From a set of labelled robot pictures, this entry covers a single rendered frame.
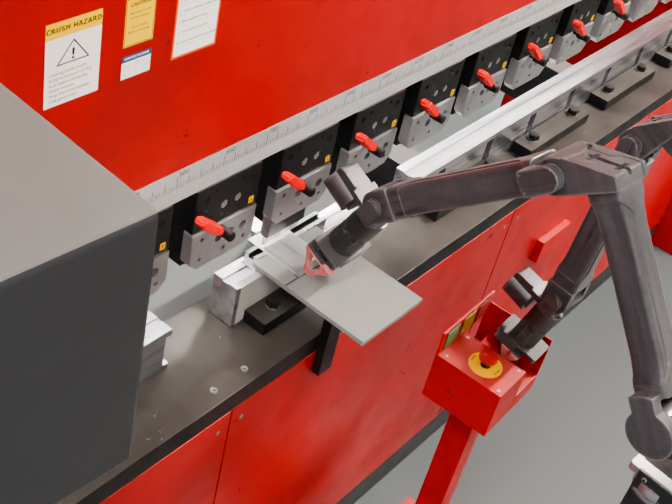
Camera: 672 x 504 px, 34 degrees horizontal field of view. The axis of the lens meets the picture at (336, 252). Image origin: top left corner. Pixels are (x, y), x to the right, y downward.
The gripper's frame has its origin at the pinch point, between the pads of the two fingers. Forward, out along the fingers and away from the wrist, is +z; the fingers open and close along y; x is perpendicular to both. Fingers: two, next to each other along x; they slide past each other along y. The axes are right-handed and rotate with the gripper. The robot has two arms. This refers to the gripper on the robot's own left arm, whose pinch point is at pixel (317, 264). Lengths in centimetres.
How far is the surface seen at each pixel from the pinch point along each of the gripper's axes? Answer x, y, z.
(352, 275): 5.2, -4.7, -0.6
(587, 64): -9, -127, 11
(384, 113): -15.6, -20.6, -16.4
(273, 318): 3.1, 7.1, 11.0
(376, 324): 15.2, 2.0, -5.7
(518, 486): 74, -78, 77
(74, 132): -26, 53, -39
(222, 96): -24.6, 25.8, -34.8
